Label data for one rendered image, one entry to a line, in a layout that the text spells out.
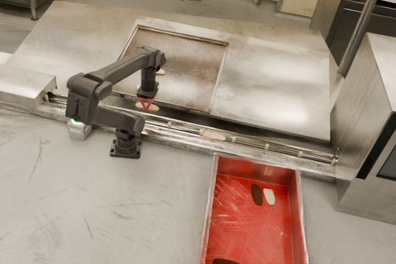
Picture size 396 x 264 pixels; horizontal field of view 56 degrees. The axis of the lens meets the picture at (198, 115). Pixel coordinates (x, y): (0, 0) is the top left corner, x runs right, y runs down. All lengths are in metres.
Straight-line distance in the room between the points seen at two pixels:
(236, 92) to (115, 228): 0.83
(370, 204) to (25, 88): 1.43
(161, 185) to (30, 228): 0.46
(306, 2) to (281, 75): 3.07
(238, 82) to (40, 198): 0.99
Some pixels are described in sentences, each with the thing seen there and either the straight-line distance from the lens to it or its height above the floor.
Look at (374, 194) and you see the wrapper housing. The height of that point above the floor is 0.95.
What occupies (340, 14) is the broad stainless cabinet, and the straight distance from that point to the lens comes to 3.09.
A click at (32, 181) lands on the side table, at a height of 0.82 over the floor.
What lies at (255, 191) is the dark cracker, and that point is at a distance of 1.45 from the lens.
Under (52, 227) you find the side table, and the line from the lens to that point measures 1.35.
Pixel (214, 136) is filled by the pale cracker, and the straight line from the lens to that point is 1.57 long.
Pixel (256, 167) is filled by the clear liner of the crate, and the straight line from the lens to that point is 1.43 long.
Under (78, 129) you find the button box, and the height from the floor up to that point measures 0.88.
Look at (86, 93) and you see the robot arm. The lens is 1.09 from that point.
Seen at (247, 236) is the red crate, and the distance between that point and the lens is 1.33.
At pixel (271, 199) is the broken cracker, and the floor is 0.83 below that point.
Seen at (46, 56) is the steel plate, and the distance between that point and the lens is 2.13.
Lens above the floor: 1.92
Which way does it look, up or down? 40 degrees down
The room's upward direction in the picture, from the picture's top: 8 degrees clockwise
